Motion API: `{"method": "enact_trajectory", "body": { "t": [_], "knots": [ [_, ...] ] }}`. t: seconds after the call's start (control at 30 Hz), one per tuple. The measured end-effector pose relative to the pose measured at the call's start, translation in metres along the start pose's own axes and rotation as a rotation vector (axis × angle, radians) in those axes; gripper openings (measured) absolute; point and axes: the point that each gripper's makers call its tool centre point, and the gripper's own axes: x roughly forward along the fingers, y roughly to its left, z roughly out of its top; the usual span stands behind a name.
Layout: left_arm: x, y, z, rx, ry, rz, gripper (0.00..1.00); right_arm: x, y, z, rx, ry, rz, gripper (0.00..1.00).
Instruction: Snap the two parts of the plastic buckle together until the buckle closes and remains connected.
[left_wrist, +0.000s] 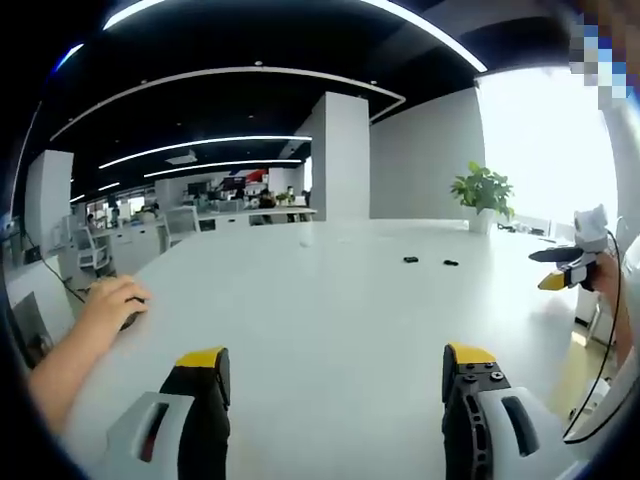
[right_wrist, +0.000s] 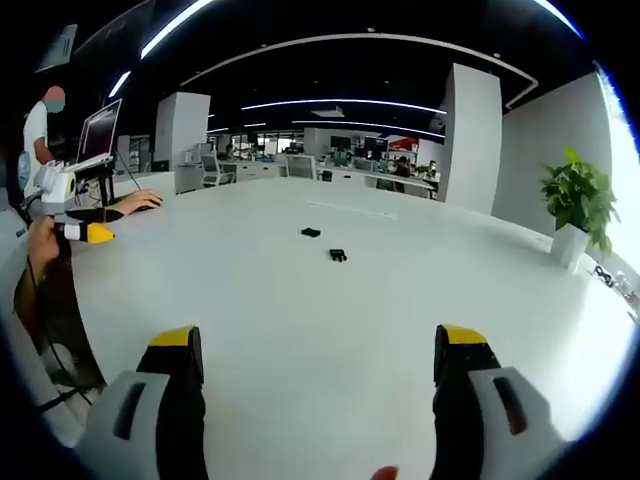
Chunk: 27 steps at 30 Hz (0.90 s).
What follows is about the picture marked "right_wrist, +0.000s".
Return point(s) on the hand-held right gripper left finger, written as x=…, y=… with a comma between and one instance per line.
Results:
x=140, y=430

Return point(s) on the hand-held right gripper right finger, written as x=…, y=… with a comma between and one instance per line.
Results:
x=480, y=425

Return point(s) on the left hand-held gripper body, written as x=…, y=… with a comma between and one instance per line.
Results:
x=55, y=190

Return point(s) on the black plastic buckle socket part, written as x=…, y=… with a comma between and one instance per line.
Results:
x=311, y=232

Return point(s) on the black plastic buckle pronged part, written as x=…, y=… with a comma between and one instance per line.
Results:
x=338, y=255

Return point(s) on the person's left hand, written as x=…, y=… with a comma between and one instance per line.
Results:
x=44, y=245

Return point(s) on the person's right hand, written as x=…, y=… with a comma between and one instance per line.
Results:
x=385, y=474

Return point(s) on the laptop on stand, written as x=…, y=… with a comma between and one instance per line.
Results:
x=99, y=132

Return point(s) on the white mesh office chair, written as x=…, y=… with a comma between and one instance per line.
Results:
x=211, y=169
x=301, y=166

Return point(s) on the hanging ceiling sign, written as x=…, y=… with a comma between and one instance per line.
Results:
x=57, y=47

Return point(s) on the green potted plant white pot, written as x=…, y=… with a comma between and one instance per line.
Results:
x=580, y=200

